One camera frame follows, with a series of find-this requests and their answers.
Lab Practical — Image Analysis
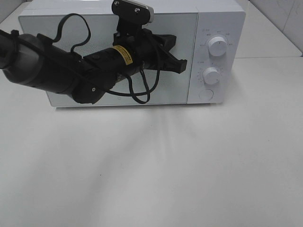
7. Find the white microwave door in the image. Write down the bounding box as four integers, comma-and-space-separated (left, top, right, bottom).
18, 13, 197, 105

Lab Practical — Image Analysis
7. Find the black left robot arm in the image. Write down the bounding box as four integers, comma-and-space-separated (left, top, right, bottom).
0, 17, 187, 104

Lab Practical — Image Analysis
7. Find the white microwave knob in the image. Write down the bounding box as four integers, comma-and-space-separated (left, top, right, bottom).
207, 35, 228, 57
202, 67, 221, 85

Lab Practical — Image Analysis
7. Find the white microwave oven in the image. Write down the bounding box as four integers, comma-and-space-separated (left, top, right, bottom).
19, 0, 246, 104

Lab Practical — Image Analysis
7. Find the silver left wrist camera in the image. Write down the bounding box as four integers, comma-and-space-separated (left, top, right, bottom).
111, 0, 154, 25

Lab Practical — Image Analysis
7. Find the round white door button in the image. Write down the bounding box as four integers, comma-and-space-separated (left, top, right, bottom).
199, 89, 214, 103

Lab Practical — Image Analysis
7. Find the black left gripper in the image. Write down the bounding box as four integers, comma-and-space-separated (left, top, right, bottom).
112, 19, 187, 73

